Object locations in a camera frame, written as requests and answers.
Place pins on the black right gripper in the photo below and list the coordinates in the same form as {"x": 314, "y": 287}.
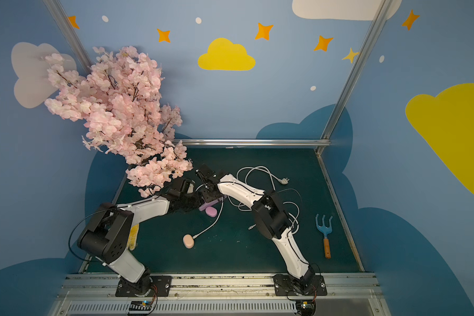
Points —
{"x": 210, "y": 185}

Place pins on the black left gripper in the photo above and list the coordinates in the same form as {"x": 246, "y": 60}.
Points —
{"x": 195, "y": 201}

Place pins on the purple power strip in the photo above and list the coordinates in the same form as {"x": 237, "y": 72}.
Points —
{"x": 206, "y": 205}

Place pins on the purple earbud case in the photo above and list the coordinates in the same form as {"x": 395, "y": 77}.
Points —
{"x": 211, "y": 211}

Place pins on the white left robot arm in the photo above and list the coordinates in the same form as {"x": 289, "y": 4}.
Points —
{"x": 107, "y": 233}

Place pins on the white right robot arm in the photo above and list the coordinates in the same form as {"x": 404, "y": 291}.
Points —
{"x": 272, "y": 221}

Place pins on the yellow work glove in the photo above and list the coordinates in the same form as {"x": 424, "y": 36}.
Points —
{"x": 133, "y": 236}

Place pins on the pink artificial blossom tree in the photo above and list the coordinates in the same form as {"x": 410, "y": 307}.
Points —
{"x": 119, "y": 102}

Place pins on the aluminium back frame rail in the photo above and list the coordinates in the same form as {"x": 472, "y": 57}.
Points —
{"x": 252, "y": 142}

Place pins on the orange handled garden fork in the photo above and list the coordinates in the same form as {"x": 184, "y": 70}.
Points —
{"x": 325, "y": 230}

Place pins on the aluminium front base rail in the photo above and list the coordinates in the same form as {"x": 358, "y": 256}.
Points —
{"x": 222, "y": 294}

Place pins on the left aluminium frame post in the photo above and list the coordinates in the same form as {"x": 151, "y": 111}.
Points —
{"x": 69, "y": 32}

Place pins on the aluminium frame post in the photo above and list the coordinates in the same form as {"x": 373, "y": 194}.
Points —
{"x": 69, "y": 32}
{"x": 368, "y": 44}

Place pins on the right aluminium frame post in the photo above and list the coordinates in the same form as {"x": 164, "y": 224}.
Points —
{"x": 368, "y": 44}

